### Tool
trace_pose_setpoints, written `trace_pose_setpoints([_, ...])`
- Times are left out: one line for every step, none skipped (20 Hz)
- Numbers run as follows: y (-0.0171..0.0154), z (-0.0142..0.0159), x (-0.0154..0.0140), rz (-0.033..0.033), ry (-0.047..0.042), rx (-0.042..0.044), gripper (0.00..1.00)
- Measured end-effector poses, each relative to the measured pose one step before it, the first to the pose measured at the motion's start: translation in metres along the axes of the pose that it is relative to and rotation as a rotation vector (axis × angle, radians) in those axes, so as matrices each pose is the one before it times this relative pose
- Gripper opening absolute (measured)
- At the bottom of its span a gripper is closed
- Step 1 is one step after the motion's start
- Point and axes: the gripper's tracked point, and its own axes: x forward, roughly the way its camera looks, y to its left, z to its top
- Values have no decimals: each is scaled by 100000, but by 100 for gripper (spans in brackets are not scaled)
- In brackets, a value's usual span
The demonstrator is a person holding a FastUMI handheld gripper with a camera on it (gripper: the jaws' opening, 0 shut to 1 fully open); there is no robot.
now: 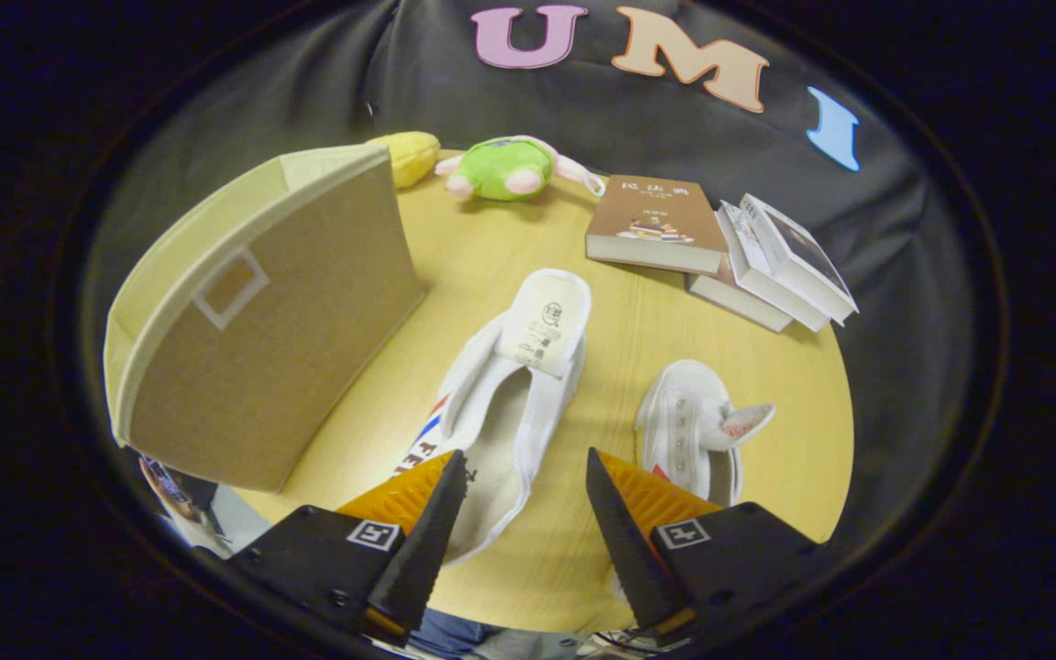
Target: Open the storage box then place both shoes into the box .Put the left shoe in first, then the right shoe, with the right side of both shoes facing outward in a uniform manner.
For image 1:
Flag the white patterned cover book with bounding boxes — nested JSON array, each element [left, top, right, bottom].
[[716, 202, 831, 333]]

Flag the green and pink plush toy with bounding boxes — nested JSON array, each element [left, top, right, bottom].
[[434, 135, 607, 203]]

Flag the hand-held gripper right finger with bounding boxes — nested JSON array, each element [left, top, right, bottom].
[[586, 447, 827, 643]]

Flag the brown cover book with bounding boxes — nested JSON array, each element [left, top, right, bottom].
[[585, 175, 731, 276]]

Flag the reddish brown book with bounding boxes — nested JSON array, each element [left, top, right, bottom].
[[686, 257, 795, 334]]

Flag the white canvas shoe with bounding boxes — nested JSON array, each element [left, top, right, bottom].
[[609, 359, 777, 601], [395, 269, 593, 567]]

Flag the yellow plush toy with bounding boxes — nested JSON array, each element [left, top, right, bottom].
[[365, 131, 442, 190]]

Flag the person's blue trousers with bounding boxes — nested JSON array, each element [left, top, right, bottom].
[[404, 607, 639, 659]]

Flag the beige fabric storage box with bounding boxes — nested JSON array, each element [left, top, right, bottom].
[[104, 144, 428, 494]]

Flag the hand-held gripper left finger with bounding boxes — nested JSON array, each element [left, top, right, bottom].
[[230, 449, 469, 643]]

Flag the white portrait cover book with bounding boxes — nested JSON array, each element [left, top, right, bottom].
[[739, 192, 860, 326]]

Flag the black backdrop cloth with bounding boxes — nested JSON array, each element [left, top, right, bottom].
[[93, 0, 974, 551]]

